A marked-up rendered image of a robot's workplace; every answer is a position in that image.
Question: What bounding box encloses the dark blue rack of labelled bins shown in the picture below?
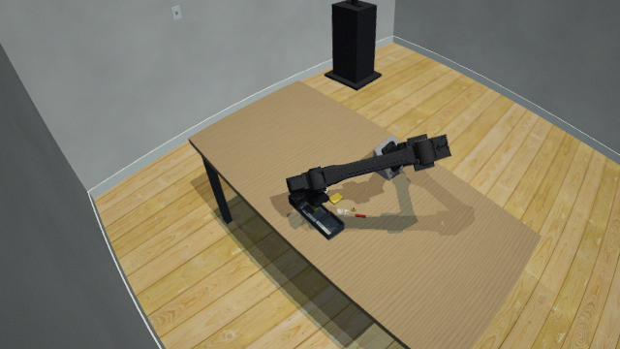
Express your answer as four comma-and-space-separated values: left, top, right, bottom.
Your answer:
297, 202, 345, 240

